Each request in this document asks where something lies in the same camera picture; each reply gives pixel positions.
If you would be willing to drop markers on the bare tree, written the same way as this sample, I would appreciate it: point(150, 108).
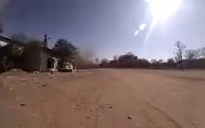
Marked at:
point(180, 53)

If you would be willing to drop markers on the pole with top fitting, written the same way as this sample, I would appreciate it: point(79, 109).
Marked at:
point(45, 39)

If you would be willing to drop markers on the pale vehicle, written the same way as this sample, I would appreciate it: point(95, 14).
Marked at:
point(67, 66)

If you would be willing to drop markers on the building with pale roof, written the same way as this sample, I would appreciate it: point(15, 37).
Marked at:
point(26, 56)

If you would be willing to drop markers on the round dark tree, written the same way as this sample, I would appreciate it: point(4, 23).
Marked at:
point(65, 50)

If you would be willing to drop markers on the row of distant trees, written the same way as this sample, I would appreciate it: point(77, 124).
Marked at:
point(140, 61)

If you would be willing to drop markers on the reddish-brown dirt road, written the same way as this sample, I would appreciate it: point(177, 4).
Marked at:
point(110, 100)

